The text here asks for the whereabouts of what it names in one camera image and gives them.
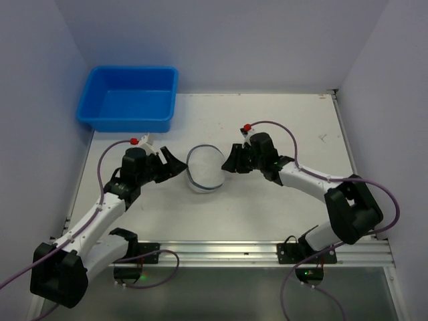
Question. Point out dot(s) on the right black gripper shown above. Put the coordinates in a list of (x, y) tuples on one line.
[(245, 158)]

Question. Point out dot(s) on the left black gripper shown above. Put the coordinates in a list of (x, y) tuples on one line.
[(162, 166)]

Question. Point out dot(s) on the white mesh laundry bag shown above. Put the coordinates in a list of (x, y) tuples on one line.
[(204, 173)]

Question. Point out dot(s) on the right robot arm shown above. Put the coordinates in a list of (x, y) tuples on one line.
[(351, 207)]

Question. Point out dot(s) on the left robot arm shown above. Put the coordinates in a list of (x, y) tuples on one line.
[(63, 269)]

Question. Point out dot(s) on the blue plastic bin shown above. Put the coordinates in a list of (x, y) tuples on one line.
[(129, 99)]

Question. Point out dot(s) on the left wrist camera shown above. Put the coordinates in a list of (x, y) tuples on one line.
[(146, 144)]

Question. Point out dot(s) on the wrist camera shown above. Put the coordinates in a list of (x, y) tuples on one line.
[(247, 132), (146, 144)]

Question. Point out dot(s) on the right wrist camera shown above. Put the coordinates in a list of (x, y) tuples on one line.
[(247, 132)]

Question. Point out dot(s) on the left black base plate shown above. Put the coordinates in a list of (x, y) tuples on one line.
[(143, 252)]

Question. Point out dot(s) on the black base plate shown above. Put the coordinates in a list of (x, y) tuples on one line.
[(143, 252), (294, 250)]

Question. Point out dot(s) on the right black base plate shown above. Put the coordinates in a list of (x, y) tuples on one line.
[(294, 250)]

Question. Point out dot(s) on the aluminium mounting rail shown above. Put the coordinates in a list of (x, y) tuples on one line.
[(235, 254)]

